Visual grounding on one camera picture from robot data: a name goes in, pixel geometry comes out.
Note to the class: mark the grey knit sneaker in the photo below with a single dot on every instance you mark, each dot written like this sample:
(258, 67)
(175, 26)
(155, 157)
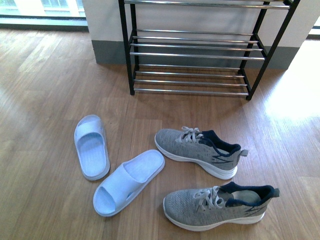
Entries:
(217, 157)
(206, 208)

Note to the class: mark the light blue slipper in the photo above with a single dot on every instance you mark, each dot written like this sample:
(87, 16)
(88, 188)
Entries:
(122, 186)
(91, 147)

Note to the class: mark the dark window frame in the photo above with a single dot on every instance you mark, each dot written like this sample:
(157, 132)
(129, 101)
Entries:
(44, 23)

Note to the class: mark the black metal shoe rack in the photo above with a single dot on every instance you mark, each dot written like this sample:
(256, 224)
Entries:
(201, 47)

